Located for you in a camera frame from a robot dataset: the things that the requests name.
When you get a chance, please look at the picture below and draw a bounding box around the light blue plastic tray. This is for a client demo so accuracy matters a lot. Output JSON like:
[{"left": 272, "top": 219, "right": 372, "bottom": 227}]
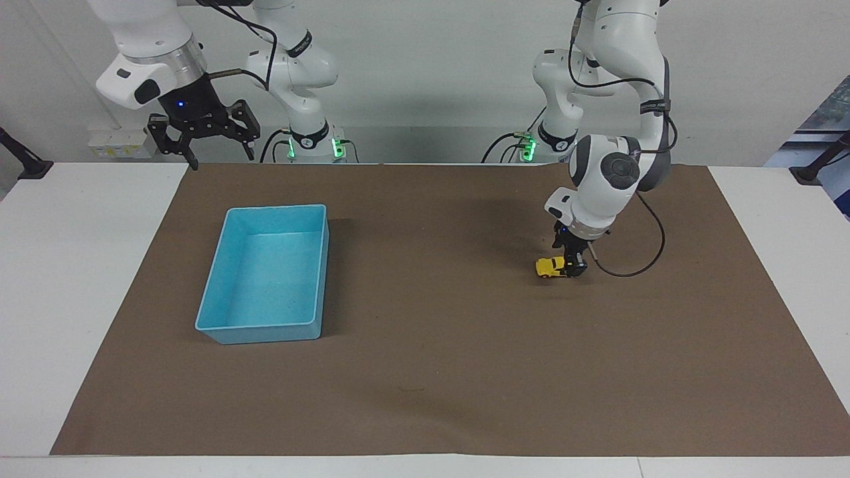
[{"left": 195, "top": 204, "right": 330, "bottom": 345}]

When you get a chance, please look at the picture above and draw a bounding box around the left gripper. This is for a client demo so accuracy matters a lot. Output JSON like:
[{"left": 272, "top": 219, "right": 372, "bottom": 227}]
[{"left": 552, "top": 224, "right": 590, "bottom": 257}]

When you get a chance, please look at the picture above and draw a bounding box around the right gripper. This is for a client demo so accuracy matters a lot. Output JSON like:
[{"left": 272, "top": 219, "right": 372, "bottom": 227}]
[{"left": 147, "top": 73, "right": 261, "bottom": 171}]

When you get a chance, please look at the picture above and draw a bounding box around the black cable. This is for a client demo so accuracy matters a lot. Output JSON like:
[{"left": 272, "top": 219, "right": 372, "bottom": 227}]
[
  {"left": 196, "top": 0, "right": 278, "bottom": 92},
  {"left": 568, "top": 0, "right": 679, "bottom": 278},
  {"left": 481, "top": 106, "right": 547, "bottom": 164},
  {"left": 259, "top": 129, "right": 294, "bottom": 164}
]

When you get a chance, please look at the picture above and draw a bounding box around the black stand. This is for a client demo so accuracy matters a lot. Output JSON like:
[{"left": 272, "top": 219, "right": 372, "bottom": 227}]
[
  {"left": 790, "top": 129, "right": 850, "bottom": 186},
  {"left": 0, "top": 126, "right": 54, "bottom": 181}
]

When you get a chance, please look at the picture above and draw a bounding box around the yellow toy beetle car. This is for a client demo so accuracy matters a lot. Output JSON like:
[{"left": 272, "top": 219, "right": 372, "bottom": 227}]
[{"left": 536, "top": 256, "right": 572, "bottom": 279}]

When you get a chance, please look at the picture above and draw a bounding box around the white wall socket box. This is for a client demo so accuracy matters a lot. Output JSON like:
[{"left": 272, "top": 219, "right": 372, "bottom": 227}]
[{"left": 88, "top": 129, "right": 151, "bottom": 161}]

